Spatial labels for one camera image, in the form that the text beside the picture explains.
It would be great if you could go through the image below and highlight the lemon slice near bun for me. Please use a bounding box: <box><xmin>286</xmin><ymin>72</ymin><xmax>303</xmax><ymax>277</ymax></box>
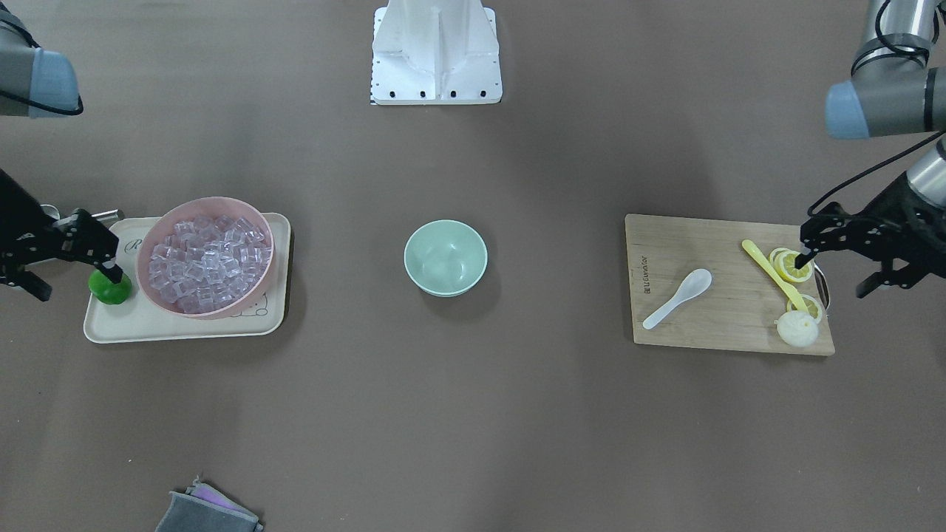
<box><xmin>777</xmin><ymin>294</ymin><xmax>825</xmax><ymax>329</ymax></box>

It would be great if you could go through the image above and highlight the bamboo cutting board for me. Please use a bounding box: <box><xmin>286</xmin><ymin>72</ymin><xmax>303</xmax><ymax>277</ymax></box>
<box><xmin>625</xmin><ymin>214</ymin><xmax>835</xmax><ymax>357</ymax></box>

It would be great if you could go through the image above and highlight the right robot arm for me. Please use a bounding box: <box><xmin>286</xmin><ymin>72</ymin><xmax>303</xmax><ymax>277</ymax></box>
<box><xmin>1</xmin><ymin>6</ymin><xmax>131</xmax><ymax>304</ymax></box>

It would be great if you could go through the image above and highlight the beige plastic tray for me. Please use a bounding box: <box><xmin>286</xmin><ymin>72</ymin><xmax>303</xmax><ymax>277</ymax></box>
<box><xmin>82</xmin><ymin>213</ymin><xmax>293</xmax><ymax>344</ymax></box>

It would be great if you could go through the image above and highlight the pink bowl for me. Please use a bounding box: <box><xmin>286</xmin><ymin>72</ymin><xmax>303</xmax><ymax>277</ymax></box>
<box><xmin>136</xmin><ymin>197</ymin><xmax>275</xmax><ymax>319</ymax></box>

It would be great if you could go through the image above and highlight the lemon slice top stack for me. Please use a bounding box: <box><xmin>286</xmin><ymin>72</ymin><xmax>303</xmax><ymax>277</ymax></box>
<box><xmin>774</xmin><ymin>250</ymin><xmax>813</xmax><ymax>284</ymax></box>

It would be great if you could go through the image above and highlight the pile of clear ice cubes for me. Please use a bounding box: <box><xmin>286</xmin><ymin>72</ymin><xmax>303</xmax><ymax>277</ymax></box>
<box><xmin>146</xmin><ymin>215</ymin><xmax>273</xmax><ymax>314</ymax></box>

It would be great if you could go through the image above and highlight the green lime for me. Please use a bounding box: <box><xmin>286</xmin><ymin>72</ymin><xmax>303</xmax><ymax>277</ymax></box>
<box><xmin>87</xmin><ymin>270</ymin><xmax>133</xmax><ymax>305</ymax></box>

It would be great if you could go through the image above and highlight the lemon slice stack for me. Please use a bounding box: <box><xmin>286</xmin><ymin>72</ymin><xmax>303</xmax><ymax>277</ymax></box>
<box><xmin>774</xmin><ymin>250</ymin><xmax>813</xmax><ymax>284</ymax></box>
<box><xmin>768</xmin><ymin>247</ymin><xmax>789</xmax><ymax>267</ymax></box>

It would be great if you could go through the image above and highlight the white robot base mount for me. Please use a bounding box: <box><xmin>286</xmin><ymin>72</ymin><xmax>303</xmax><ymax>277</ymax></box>
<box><xmin>370</xmin><ymin>1</ymin><xmax>503</xmax><ymax>106</ymax></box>

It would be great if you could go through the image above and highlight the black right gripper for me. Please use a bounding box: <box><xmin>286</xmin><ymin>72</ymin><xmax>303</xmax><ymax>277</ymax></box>
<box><xmin>1</xmin><ymin>171</ymin><xmax>123</xmax><ymax>302</ymax></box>

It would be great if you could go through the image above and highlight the mint green bowl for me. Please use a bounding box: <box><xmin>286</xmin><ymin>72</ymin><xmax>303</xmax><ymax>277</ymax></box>
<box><xmin>403</xmin><ymin>219</ymin><xmax>489</xmax><ymax>299</ymax></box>

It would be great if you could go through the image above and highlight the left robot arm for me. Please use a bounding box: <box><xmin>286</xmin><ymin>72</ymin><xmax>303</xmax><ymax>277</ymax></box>
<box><xmin>794</xmin><ymin>1</ymin><xmax>945</xmax><ymax>299</ymax></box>

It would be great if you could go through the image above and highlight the grey folded cloth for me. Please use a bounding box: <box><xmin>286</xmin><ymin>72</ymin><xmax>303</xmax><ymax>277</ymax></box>
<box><xmin>155</xmin><ymin>477</ymin><xmax>265</xmax><ymax>531</ymax></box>

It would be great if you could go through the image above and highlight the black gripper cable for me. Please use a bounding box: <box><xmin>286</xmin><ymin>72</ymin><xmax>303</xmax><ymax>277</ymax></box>
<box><xmin>807</xmin><ymin>132</ymin><xmax>946</xmax><ymax>219</ymax></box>

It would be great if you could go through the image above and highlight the yellow plastic knife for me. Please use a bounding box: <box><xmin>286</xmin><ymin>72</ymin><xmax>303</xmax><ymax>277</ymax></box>
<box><xmin>741</xmin><ymin>239</ymin><xmax>808</xmax><ymax>311</ymax></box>

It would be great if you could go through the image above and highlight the lemon slice bottom stack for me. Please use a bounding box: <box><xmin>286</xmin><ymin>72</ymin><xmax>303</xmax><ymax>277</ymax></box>
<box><xmin>768</xmin><ymin>247</ymin><xmax>789</xmax><ymax>267</ymax></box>

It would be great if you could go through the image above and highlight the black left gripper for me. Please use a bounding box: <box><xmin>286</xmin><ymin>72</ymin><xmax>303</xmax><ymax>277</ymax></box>
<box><xmin>794</xmin><ymin>174</ymin><xmax>945</xmax><ymax>299</ymax></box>

